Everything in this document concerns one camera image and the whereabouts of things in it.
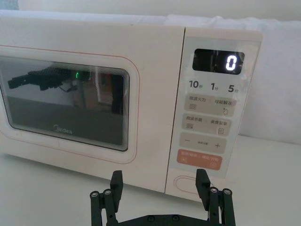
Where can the white table cloth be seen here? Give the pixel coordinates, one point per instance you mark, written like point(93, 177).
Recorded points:
point(47, 193)

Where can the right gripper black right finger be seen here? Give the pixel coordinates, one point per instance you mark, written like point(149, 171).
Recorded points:
point(216, 204)

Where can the cream microwave oven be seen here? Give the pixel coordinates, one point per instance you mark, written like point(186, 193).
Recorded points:
point(94, 35)

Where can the oven control panel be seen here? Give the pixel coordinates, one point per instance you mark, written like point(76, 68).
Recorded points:
point(211, 113)

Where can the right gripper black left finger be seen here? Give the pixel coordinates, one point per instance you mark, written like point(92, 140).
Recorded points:
point(110, 200)

